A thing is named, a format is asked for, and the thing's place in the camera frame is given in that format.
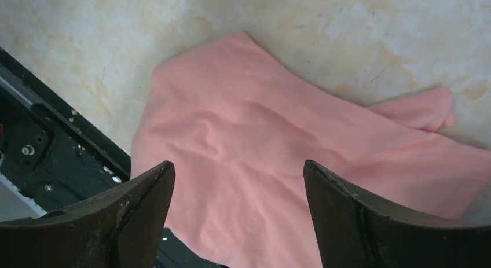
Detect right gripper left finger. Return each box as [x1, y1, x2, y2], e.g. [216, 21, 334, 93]
[1, 161, 175, 267]

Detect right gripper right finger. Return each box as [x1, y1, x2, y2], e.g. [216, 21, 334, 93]
[303, 160, 490, 267]

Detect pink cloth towel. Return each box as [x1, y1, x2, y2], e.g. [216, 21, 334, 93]
[131, 32, 490, 267]

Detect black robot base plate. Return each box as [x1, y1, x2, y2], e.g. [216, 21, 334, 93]
[0, 47, 227, 268]

